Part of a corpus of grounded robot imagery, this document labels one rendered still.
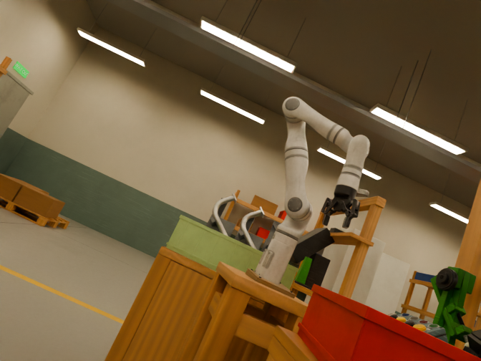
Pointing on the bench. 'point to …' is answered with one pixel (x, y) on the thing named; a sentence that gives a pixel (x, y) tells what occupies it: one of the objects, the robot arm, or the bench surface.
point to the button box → (429, 328)
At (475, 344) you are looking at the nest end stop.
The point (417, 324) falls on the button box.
